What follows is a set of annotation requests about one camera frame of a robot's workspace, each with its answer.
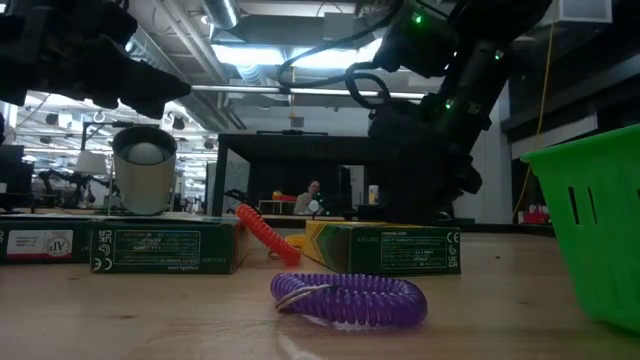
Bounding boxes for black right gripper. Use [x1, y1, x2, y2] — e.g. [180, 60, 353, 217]
[368, 97, 485, 225]

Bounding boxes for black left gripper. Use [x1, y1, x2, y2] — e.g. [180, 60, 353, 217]
[0, 0, 193, 120]

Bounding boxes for Crayola crayon box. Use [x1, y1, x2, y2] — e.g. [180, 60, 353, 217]
[89, 215, 250, 275]
[303, 221, 462, 277]
[0, 215, 92, 265]

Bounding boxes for white cylindrical cup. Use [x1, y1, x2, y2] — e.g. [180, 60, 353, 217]
[107, 124, 179, 217]

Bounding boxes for purple coil wrist keychain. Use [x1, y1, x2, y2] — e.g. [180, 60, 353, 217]
[269, 272, 430, 330]

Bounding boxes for black table frame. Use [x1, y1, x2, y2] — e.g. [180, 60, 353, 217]
[212, 132, 401, 224]

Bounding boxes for orange coil wrist keychain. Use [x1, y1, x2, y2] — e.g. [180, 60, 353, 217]
[234, 203, 302, 268]

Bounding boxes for green plastic basket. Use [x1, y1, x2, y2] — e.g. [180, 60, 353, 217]
[519, 124, 640, 335]

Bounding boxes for white lampshade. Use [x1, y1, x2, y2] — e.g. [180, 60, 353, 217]
[74, 149, 109, 176]

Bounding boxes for long LED light bar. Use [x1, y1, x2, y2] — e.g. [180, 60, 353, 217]
[191, 83, 426, 101]

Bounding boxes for person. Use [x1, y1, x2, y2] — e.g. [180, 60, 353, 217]
[293, 179, 322, 216]

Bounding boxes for red box with white top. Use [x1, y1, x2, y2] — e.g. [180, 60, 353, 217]
[517, 203, 551, 225]

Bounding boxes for black monitor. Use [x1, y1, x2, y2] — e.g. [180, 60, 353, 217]
[0, 143, 34, 211]

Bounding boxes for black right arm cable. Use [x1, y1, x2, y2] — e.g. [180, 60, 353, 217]
[276, 0, 401, 110]

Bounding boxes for yellow extension cable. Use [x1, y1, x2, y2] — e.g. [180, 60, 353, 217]
[512, 22, 556, 221]

